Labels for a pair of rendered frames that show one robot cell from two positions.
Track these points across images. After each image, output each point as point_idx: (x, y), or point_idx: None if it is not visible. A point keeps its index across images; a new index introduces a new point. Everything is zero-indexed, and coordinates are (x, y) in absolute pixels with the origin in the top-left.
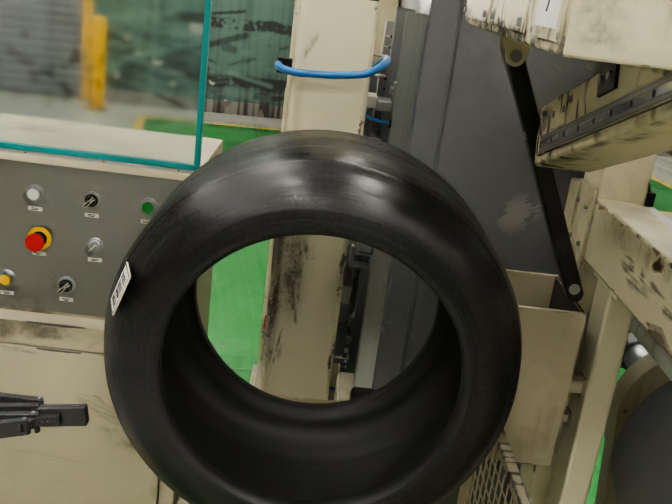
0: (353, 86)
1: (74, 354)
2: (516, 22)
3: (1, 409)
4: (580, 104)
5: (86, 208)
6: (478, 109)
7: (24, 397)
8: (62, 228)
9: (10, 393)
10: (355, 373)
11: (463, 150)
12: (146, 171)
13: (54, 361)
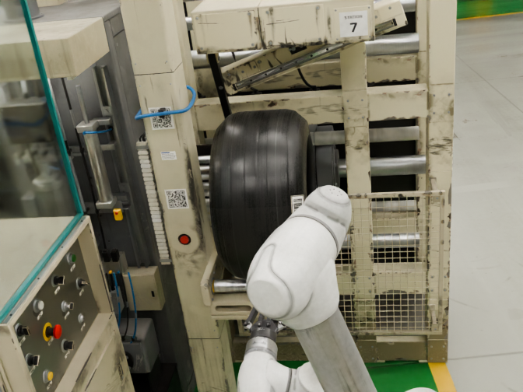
0: (187, 103)
1: (95, 372)
2: (320, 40)
3: (263, 316)
4: (272, 61)
5: (54, 288)
6: (132, 98)
7: (254, 309)
8: (51, 313)
9: (249, 315)
10: (138, 262)
11: (135, 120)
12: (78, 232)
13: (92, 388)
